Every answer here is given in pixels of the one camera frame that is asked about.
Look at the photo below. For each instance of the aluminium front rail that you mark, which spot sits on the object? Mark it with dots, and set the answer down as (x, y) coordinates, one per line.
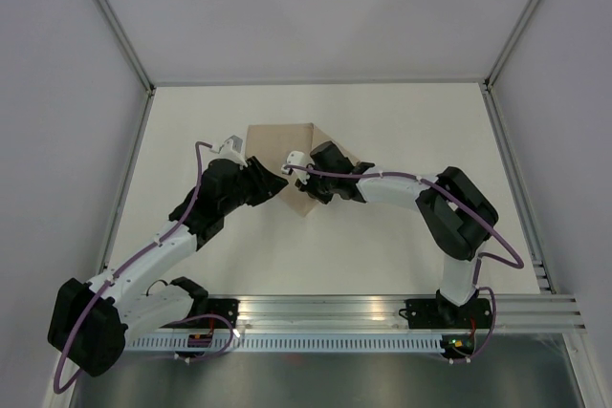
(515, 313)

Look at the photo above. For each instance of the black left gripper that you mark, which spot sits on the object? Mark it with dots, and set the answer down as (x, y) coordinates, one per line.
(266, 182)

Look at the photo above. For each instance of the left aluminium frame post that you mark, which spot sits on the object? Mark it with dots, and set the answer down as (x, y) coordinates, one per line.
(127, 49)

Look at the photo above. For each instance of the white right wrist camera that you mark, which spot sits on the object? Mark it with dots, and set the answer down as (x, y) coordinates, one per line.
(296, 161)

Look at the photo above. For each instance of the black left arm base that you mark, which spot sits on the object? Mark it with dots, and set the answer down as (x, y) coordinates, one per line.
(202, 316)

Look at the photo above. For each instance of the right aluminium frame post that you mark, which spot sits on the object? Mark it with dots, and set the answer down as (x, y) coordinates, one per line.
(520, 26)

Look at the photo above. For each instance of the aluminium frame post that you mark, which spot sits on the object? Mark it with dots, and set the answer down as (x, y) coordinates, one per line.
(520, 26)
(127, 49)

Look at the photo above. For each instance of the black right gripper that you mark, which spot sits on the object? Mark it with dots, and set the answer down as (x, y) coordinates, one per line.
(307, 186)

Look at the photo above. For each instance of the white slotted cable duct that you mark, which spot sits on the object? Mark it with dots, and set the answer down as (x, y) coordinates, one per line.
(291, 343)

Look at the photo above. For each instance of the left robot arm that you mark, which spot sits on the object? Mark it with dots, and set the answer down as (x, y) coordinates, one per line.
(93, 321)

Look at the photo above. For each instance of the beige cloth napkin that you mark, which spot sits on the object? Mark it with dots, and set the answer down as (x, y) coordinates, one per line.
(271, 144)

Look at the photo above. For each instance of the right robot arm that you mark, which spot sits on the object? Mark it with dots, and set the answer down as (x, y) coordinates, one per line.
(453, 208)

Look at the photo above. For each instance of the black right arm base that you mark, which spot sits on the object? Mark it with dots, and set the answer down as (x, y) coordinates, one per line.
(439, 314)

